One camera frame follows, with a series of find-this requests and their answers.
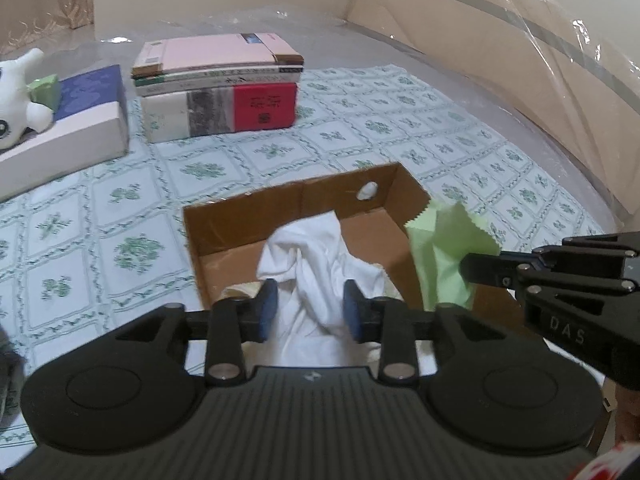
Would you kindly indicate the white cloth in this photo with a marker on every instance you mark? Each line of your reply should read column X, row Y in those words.
column 310, row 262

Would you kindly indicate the large plastic wrapped cardboard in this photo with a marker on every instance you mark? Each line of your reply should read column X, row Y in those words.
column 554, row 69

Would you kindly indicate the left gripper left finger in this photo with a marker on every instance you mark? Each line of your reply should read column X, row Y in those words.
column 143, row 381

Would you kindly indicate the white blue flat box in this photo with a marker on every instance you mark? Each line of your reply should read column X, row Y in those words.
column 90, row 126

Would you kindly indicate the green cleaning cloth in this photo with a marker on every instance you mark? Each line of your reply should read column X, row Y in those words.
column 439, row 238

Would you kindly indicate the white bunny plush toy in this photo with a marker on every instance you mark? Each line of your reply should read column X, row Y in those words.
column 17, row 111

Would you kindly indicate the stack of books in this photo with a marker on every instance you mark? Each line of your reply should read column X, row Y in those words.
column 216, row 84

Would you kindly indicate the floral tablecloth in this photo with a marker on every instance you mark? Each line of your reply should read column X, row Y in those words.
column 92, row 250

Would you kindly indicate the cream yellow towel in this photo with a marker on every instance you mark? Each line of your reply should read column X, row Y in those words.
column 250, row 289

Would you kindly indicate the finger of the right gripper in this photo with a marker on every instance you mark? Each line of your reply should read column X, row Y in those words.
column 602, row 273
column 616, row 247

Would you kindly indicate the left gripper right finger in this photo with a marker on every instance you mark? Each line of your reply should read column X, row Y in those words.
column 486, row 385

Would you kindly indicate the dark grey face mask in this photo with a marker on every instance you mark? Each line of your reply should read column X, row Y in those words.
column 13, row 376

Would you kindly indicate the brown cardboard tray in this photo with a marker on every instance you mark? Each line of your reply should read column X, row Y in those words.
column 377, row 227

